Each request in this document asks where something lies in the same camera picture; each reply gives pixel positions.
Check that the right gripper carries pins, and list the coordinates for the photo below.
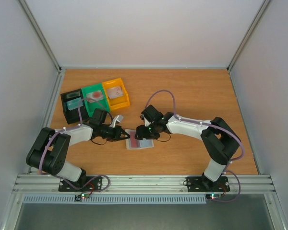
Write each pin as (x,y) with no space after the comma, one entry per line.
(143,132)

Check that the aluminium front rail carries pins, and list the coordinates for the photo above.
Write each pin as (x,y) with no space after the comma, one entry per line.
(146,184)

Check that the beige card holder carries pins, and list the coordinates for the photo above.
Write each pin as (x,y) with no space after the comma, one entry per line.
(144,144)

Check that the teal card in black bin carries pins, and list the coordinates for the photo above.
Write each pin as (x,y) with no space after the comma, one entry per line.
(74,104)

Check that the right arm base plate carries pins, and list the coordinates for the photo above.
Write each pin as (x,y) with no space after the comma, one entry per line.
(200,184)

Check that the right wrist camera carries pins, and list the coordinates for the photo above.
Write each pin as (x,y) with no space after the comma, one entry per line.
(146,122)

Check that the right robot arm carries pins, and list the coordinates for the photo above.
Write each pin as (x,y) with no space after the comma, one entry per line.
(219,139)

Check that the black plastic bin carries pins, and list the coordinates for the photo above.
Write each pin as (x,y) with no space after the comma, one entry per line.
(73,115)

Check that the red card in green bin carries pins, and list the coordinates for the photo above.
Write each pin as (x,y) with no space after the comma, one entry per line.
(95,96)

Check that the card in yellow bin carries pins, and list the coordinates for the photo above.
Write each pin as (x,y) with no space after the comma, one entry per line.
(115,92)

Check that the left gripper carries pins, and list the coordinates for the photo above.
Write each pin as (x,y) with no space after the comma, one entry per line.
(117,135)

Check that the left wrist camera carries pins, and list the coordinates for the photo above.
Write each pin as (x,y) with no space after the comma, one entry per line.
(116,120)

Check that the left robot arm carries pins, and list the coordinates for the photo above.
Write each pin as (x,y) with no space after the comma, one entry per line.
(48,152)

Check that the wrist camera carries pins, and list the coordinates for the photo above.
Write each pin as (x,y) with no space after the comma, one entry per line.
(146,122)
(116,120)

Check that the yellow plastic bin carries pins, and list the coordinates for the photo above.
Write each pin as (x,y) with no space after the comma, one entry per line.
(120,102)

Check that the green plastic bin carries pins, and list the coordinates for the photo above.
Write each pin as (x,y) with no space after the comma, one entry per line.
(103,104)

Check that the grey slotted cable duct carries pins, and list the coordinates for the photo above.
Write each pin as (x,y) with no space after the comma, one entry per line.
(115,199)

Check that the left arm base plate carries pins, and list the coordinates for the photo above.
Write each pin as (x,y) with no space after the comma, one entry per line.
(90,183)

